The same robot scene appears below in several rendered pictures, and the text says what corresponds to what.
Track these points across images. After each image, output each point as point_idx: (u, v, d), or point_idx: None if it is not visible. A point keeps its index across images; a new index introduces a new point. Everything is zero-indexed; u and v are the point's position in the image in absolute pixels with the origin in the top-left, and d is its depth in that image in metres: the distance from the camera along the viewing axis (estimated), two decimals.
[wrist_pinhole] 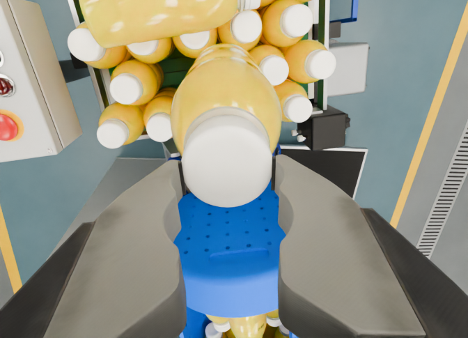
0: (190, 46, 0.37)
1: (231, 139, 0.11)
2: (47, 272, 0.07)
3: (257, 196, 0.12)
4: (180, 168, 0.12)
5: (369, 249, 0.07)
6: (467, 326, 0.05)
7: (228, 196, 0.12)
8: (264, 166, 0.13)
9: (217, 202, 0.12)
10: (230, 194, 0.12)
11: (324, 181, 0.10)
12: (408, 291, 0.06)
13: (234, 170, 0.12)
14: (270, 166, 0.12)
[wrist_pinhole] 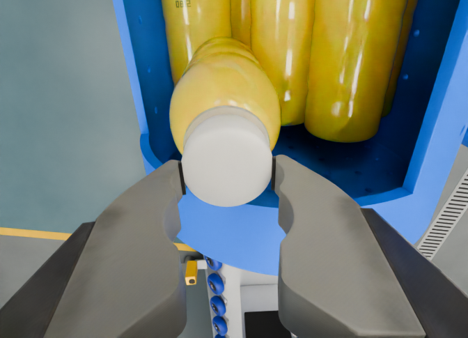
0: None
1: (231, 139, 0.11)
2: (47, 272, 0.07)
3: (257, 196, 0.12)
4: (180, 168, 0.12)
5: (369, 249, 0.07)
6: (467, 326, 0.05)
7: (228, 196, 0.12)
8: (264, 165, 0.13)
9: (217, 202, 0.12)
10: (230, 194, 0.12)
11: (324, 181, 0.10)
12: (408, 291, 0.06)
13: (234, 171, 0.12)
14: (270, 166, 0.12)
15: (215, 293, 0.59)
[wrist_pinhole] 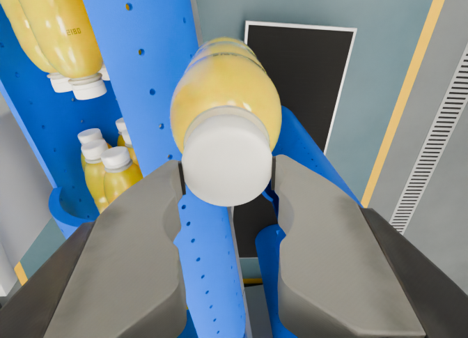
0: None
1: None
2: (47, 272, 0.07)
3: None
4: (180, 168, 0.12)
5: (369, 249, 0.07)
6: (467, 326, 0.05)
7: None
8: None
9: None
10: None
11: (324, 181, 0.10)
12: (408, 291, 0.06)
13: None
14: None
15: None
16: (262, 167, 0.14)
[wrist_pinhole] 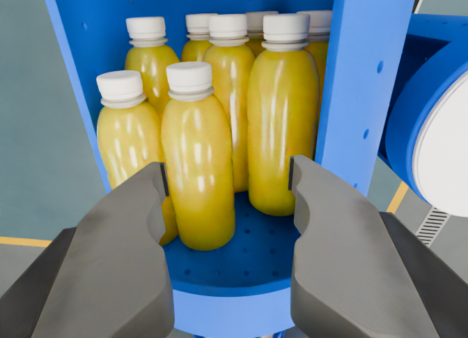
0: None
1: (134, 73, 0.26)
2: (27, 281, 0.07)
3: (100, 79, 0.25)
4: (162, 169, 0.11)
5: (386, 254, 0.07)
6: None
7: (103, 76, 0.26)
8: (113, 94, 0.25)
9: (101, 74, 0.26)
10: (104, 76, 0.26)
11: (342, 183, 0.10)
12: (425, 298, 0.06)
13: (118, 75, 0.26)
14: (115, 88, 0.25)
15: None
16: (199, 88, 0.24)
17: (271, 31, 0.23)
